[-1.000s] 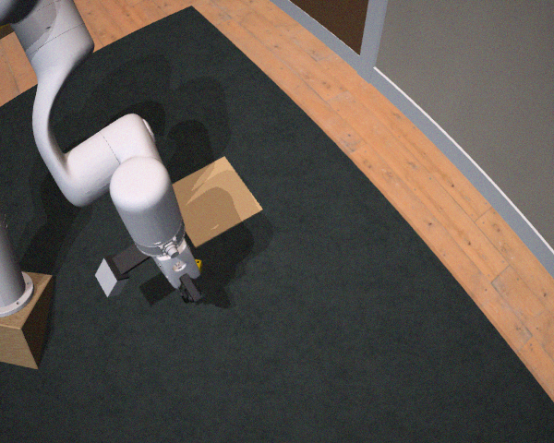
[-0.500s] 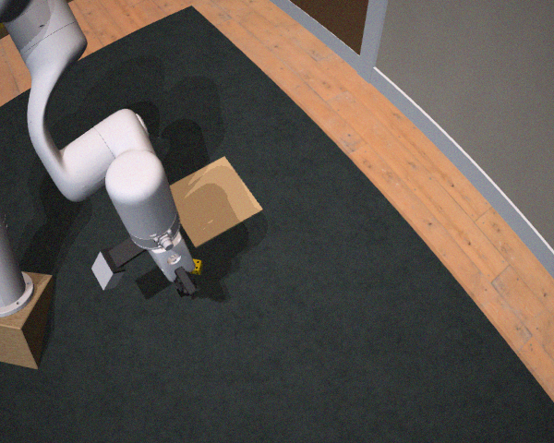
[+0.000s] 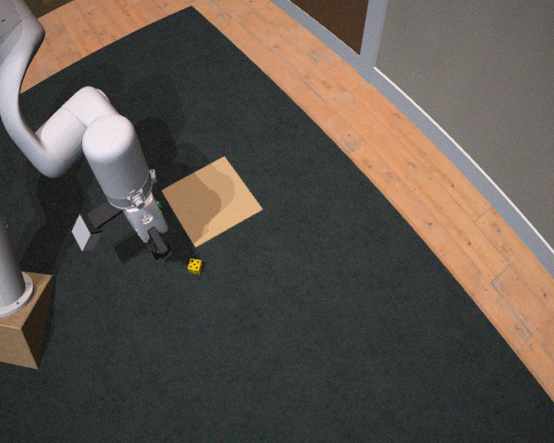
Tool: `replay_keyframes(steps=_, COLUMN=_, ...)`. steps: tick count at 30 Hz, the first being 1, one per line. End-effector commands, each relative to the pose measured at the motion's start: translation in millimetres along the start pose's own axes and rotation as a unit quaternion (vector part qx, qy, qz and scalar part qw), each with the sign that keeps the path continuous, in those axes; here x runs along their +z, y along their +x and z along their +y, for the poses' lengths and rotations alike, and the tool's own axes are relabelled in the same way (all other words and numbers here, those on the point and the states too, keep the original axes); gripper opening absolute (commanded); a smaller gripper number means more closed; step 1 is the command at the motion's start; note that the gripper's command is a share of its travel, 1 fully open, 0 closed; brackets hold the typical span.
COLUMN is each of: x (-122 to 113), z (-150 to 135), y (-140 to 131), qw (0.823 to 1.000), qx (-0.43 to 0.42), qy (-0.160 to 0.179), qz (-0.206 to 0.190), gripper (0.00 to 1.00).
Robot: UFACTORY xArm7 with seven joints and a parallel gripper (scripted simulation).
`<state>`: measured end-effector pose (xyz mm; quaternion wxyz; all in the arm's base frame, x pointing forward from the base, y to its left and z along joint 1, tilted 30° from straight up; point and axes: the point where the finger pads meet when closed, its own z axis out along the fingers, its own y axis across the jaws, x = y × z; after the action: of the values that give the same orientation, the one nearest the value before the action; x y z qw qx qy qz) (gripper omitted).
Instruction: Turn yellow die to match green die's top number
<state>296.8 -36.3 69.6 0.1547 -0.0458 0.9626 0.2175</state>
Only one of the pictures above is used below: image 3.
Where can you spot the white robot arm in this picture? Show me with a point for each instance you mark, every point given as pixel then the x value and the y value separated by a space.
pixel 110 144

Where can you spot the yellow die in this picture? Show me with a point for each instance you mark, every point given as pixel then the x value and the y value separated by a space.
pixel 195 266

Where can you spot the tan mat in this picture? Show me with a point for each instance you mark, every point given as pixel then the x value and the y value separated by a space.
pixel 211 201

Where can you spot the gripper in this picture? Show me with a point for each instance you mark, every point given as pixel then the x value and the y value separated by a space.
pixel 144 220

